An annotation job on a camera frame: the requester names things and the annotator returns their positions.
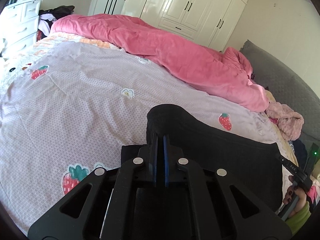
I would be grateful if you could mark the dark clothes pile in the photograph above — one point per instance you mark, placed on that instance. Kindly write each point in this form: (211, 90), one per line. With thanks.
(48, 17)

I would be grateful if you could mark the green sleeve forearm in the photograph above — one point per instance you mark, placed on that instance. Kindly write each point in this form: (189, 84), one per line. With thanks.
(299, 219)

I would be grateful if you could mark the pink fuzzy blanket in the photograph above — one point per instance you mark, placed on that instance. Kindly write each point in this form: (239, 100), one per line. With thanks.
(289, 122)

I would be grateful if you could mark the pink duvet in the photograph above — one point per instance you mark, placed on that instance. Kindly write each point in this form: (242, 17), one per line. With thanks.
(227, 74)

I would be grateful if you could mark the grey quilted headboard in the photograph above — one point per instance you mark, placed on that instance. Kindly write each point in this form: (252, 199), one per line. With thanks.
(287, 88)

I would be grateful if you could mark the black orange printed garment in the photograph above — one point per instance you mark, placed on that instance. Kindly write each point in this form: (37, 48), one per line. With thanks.
(253, 163)

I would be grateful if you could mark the white wardrobe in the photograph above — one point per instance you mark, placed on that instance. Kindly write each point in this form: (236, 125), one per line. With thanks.
(209, 23)

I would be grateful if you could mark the right hand dark nails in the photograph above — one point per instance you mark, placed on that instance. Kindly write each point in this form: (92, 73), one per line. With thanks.
(300, 193)

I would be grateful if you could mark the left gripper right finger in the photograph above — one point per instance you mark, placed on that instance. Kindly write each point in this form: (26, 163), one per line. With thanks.
(206, 204)

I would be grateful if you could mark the lilac strawberry bed sheet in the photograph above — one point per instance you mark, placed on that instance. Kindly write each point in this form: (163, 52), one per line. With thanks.
(68, 107)

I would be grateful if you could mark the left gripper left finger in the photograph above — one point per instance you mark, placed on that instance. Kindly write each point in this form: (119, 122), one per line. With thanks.
(80, 214)

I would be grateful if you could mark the white drawer chest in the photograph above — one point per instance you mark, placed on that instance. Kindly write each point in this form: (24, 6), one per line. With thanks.
(19, 26)

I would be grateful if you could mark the colourful clothes pile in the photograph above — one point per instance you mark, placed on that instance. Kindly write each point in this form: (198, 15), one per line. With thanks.
(306, 160)

